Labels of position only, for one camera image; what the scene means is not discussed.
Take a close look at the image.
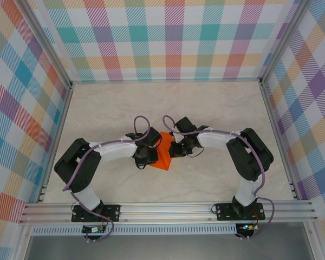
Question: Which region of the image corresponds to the orange cloth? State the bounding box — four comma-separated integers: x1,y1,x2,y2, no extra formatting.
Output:
148,131,177,172

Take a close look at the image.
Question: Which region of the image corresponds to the small circuit board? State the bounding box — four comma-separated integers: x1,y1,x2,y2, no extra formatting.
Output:
82,225,107,234
238,223,258,232

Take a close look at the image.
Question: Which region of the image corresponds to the grey metal panel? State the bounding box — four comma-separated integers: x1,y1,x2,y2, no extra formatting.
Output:
24,235,315,260

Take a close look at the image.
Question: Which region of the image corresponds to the aluminium mounting rail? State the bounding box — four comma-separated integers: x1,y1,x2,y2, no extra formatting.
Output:
18,200,319,224

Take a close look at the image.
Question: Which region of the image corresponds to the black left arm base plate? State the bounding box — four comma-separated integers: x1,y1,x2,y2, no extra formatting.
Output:
71,204,122,223

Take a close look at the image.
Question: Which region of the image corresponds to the aluminium table edge rail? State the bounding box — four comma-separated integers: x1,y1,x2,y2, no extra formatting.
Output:
259,81,299,200
36,83,74,204
70,77,262,85

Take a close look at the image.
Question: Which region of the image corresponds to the slotted grey cable duct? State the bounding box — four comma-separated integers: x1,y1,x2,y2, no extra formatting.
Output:
31,226,238,236

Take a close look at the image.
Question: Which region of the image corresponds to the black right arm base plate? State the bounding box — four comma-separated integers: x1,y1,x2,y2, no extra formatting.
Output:
215,203,266,222

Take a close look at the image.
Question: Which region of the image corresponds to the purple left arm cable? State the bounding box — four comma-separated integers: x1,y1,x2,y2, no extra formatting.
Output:
62,115,150,243

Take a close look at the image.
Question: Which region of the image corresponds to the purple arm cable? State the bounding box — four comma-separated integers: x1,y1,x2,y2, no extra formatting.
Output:
62,115,150,243
162,115,276,242

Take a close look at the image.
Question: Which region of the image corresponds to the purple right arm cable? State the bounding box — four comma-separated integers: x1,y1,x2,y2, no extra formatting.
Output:
162,115,276,242

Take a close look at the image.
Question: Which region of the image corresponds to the aluminium frame post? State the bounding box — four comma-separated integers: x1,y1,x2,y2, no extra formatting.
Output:
258,0,312,86
15,0,74,90

